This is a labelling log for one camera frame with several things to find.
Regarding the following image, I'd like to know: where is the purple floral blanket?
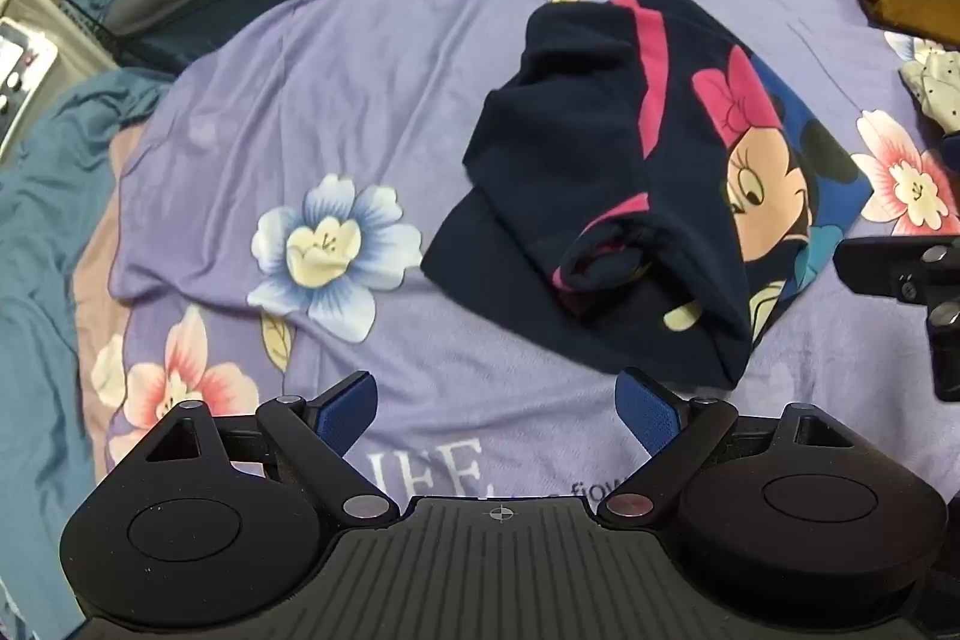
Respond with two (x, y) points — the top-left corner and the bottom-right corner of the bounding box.
(75, 0), (960, 521)

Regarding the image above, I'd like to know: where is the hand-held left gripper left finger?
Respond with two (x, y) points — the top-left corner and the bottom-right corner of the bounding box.
(144, 371), (400, 525)

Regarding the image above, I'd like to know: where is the navy cartoon print shirt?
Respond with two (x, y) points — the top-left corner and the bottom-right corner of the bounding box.
(420, 0), (875, 393)

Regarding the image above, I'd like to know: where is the white device with knobs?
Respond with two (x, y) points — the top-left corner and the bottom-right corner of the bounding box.
(0, 17), (59, 161)

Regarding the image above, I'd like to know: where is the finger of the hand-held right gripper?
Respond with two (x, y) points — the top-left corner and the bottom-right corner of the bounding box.
(834, 235), (960, 402)

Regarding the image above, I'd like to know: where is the black coiled cable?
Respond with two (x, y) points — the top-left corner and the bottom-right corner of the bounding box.
(56, 0), (125, 52)

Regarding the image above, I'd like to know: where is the blue duvet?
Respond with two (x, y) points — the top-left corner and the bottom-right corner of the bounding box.
(0, 0), (192, 615)

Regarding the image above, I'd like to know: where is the white polka dot cloth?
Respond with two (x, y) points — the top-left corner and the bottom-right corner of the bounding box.
(898, 47), (960, 135)

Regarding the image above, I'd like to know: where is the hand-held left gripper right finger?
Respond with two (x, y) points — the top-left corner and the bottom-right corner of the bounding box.
(598, 368), (857, 527)

